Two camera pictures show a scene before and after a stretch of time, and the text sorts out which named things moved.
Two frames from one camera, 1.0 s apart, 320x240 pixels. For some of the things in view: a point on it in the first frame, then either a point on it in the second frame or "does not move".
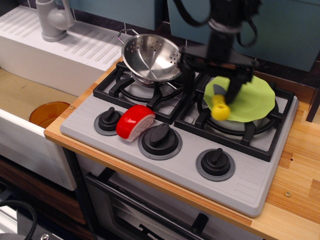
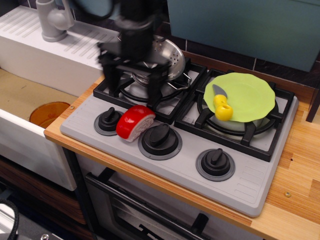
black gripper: x=219 y=51 → x=133 y=50
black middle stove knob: x=160 y=142 does not move
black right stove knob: x=215 y=165 does not move
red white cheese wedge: x=134 y=121 does not move
